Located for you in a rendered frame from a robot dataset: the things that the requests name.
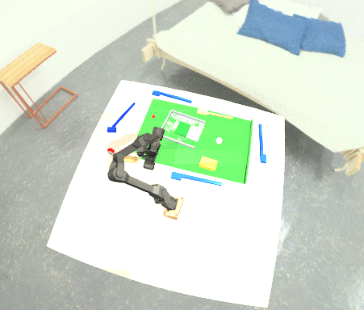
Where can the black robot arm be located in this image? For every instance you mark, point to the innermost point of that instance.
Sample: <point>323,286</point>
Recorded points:
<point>118,174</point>

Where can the green flat mat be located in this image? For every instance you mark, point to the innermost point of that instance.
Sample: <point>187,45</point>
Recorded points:
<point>231,154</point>

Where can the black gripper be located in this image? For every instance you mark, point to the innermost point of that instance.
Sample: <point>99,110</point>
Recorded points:
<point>149,160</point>

